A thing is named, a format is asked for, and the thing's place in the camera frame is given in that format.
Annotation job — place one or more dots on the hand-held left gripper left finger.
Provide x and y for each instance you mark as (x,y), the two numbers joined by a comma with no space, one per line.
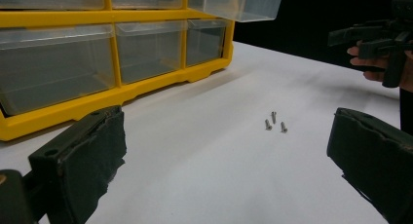
(81,162)

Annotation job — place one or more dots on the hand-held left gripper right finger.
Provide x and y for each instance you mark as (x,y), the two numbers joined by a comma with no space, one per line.
(376,159)

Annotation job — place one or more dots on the small silver screw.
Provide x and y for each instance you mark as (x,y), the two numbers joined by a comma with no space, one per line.
(268,124)
(273,117)
(283,127)

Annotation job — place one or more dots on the pulled-out clear plastic drawer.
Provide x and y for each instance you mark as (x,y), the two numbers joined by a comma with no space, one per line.
(237,3)

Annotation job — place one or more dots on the yellow plastic drawer cabinet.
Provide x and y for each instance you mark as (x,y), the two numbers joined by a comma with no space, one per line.
(65,18)

